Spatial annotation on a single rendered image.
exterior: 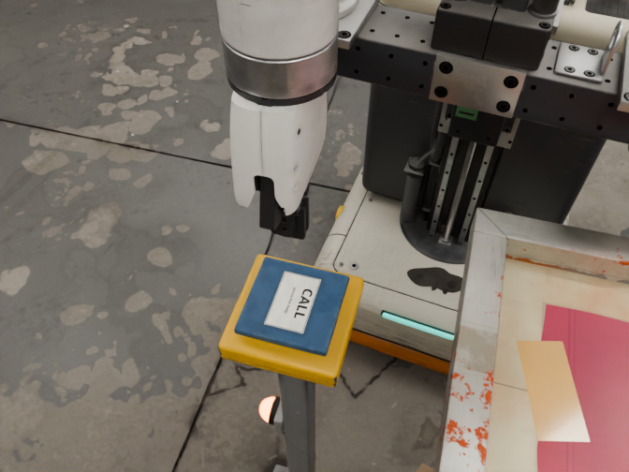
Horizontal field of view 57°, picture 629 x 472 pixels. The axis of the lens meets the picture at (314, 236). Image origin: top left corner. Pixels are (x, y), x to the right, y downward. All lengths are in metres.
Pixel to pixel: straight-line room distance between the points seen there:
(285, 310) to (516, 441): 0.26
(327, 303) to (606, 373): 0.29
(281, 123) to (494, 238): 0.36
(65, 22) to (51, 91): 0.53
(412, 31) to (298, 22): 0.38
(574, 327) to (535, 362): 0.07
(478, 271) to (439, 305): 0.83
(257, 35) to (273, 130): 0.06
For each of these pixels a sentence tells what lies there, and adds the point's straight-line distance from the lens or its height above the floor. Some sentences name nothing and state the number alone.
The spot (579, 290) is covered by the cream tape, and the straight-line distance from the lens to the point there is 0.71.
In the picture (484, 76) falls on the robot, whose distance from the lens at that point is 0.69.
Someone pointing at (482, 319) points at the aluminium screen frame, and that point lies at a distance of 0.61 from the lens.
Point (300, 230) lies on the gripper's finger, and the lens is 0.51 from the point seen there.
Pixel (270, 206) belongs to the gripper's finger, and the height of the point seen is 1.17.
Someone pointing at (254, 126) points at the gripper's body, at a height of 1.25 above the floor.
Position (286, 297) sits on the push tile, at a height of 0.97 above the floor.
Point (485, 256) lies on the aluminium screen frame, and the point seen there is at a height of 0.99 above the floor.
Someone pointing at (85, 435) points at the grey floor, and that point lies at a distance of 1.70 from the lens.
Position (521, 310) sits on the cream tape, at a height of 0.96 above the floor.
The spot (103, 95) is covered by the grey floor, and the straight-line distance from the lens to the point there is 2.62.
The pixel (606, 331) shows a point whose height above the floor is 0.95.
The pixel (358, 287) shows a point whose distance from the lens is 0.65.
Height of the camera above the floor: 1.49
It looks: 51 degrees down
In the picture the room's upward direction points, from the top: straight up
